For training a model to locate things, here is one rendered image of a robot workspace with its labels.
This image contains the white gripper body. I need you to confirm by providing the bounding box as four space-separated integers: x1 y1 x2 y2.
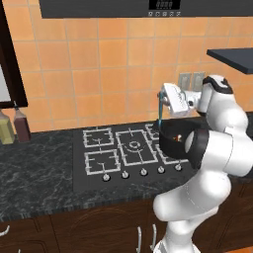
161 82 195 119

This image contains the teal spatula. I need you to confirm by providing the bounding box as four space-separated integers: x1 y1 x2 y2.
156 91 166 128

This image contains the black cooking pot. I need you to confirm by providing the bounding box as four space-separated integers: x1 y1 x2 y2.
158 118 212 161

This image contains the black gas hob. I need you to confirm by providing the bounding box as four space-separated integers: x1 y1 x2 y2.
71 121 200 195

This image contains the dark brown cupboard door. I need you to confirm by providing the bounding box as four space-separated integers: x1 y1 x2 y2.
48 200 150 253
201 180 253 253
0 214 53 253

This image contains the dark red sauce bottle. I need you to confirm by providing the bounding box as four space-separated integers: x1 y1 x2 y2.
12 101 32 143

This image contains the grey wall socket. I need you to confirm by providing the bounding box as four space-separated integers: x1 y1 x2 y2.
192 71 207 92
178 72 193 92

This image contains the dark grey wall shelf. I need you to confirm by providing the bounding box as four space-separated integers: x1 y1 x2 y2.
206 47 253 75

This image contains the silver cupboard handle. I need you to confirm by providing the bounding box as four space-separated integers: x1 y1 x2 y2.
149 223 158 253
135 225 143 253
0 224 11 237

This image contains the dark brown window frame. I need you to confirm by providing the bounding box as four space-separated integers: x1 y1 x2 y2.
0 0 30 110

